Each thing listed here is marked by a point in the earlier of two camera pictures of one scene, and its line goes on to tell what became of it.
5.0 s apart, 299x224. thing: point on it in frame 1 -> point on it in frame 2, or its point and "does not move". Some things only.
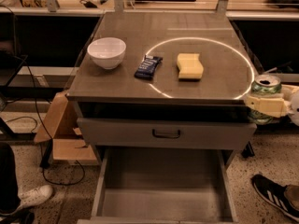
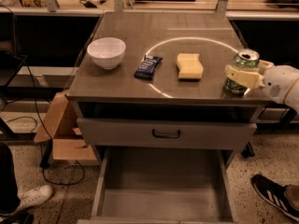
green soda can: x=263 y=85 -> x=245 y=58
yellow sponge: x=190 y=66 does not move
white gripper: x=294 y=106 -> x=275 y=82
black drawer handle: x=166 y=135 does not move
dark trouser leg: x=9 y=196 does not move
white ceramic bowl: x=108 y=52 does not move
